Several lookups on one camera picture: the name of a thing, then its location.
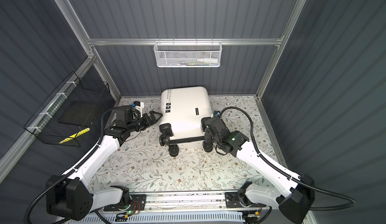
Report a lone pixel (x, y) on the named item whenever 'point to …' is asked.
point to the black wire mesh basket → (67, 118)
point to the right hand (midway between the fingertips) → (210, 132)
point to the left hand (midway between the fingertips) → (158, 117)
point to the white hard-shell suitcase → (181, 110)
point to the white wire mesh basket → (188, 54)
